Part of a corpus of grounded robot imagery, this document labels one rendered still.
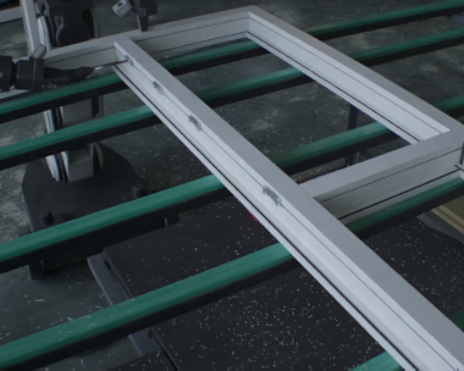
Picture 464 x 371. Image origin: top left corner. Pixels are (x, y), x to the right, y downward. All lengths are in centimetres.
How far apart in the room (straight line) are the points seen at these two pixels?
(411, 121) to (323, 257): 49
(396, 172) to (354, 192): 10
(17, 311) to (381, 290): 160
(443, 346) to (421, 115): 64
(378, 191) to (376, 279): 29
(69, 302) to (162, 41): 99
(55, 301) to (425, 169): 146
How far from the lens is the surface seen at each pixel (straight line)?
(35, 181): 260
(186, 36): 182
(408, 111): 140
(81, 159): 235
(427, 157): 123
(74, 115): 213
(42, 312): 226
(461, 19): 234
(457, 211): 160
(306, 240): 104
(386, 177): 117
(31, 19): 374
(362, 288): 95
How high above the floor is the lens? 156
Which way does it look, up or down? 34 degrees down
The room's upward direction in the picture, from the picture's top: 1 degrees counter-clockwise
